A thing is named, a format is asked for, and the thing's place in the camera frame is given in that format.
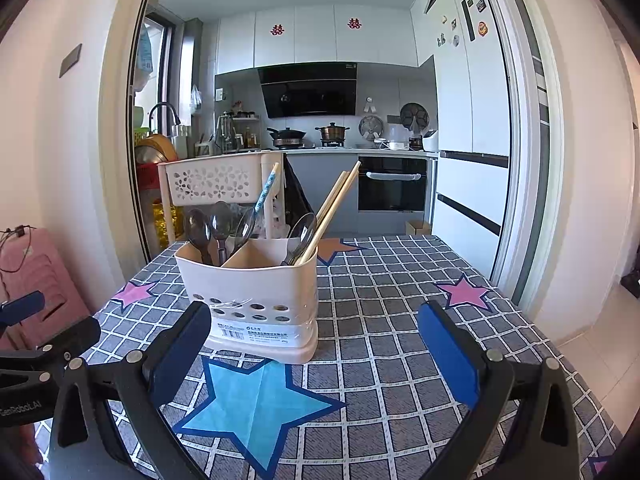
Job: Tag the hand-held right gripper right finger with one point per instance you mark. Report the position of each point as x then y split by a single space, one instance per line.
445 355

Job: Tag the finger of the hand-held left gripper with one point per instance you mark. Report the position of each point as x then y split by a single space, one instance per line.
70 340
20 307

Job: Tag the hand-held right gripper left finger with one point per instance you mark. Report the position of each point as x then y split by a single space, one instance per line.
180 355

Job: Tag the white plastic utensil holder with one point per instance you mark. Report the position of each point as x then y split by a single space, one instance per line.
260 330

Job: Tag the blue patterned chopstick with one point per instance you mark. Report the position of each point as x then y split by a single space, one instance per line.
265 190

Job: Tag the plain wooden chopstick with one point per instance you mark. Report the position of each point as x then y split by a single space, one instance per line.
330 195
345 185

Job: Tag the pink plastic chair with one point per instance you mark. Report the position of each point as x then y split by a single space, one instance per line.
45 280

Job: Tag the grey checked star tablecloth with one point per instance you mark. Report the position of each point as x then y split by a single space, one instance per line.
400 310

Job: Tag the cardboard box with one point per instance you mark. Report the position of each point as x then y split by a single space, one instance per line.
419 228

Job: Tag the gold foil decoration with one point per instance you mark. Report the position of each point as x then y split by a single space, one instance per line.
160 225

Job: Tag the black built-in oven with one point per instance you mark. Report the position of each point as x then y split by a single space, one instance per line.
392 190

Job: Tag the white perforated basket cart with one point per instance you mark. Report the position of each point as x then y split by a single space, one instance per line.
210 180

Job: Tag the red plastic basin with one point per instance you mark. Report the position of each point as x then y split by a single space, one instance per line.
147 175

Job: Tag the black hanging bag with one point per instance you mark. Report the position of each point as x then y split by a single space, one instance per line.
297 195

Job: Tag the white rice cooker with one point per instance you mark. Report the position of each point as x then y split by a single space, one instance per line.
430 141

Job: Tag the grey kitchen base cabinet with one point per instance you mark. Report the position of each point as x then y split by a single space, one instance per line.
310 170

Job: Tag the countertop spice rack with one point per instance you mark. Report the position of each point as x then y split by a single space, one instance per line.
240 135

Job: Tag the dark round rack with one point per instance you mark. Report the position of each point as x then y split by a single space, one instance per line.
415 116

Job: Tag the black wok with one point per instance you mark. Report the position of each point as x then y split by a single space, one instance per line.
287 137

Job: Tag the curved kitchen faucet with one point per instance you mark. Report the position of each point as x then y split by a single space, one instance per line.
160 106

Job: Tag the white refrigerator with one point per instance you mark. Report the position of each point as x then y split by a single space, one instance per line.
470 110

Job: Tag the steel cooking pot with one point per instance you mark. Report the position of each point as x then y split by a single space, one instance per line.
332 132

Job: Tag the black range hood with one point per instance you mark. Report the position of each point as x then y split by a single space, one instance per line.
310 92

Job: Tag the red paper cabinet decoration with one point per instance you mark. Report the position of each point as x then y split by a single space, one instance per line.
277 30
354 23

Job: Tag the white upper kitchen cabinets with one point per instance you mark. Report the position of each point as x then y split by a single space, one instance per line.
315 35

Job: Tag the grey wall switch plate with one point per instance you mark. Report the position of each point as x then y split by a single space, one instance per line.
70 60

